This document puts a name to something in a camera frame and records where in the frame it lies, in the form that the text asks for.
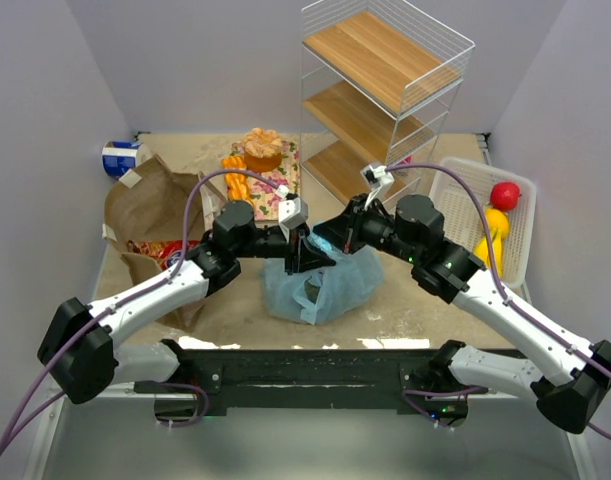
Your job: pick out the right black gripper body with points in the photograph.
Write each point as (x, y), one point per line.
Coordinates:
(355, 228)

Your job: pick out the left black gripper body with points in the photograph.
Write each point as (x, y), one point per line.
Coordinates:
(292, 251)

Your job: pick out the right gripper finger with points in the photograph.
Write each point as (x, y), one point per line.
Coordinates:
(337, 228)
(335, 242)

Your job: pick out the green melon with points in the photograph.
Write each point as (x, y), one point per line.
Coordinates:
(311, 291)

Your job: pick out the blue plastic bag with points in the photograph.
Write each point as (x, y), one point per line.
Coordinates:
(346, 286)

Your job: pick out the red snack packet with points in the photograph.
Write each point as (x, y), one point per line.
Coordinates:
(164, 253)

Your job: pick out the brown paper grocery bag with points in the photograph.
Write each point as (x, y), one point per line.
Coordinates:
(146, 207)

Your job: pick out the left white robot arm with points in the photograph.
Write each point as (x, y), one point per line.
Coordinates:
(83, 349)

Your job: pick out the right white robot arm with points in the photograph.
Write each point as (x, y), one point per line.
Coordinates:
(565, 375)

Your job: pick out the peeled orange on cup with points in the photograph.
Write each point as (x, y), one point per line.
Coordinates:
(262, 150)

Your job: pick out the white plastic fruit basket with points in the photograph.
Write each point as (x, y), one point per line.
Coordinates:
(462, 222)

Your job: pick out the yellow banana bunch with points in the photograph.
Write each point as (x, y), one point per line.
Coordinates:
(482, 252)

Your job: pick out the yellow lemon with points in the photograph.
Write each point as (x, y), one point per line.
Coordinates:
(497, 222)

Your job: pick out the red apple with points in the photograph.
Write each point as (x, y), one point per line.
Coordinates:
(505, 196)

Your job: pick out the blue white paper roll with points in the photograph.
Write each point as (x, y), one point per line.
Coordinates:
(119, 157)

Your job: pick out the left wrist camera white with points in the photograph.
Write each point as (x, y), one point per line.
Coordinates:
(292, 213)

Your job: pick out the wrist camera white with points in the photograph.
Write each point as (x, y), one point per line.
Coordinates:
(378, 179)
(292, 213)

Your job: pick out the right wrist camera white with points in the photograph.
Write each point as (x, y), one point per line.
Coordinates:
(378, 179)

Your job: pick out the white wire wooden shelf rack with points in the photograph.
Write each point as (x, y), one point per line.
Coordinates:
(378, 80)

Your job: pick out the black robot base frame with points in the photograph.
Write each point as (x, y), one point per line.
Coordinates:
(385, 379)

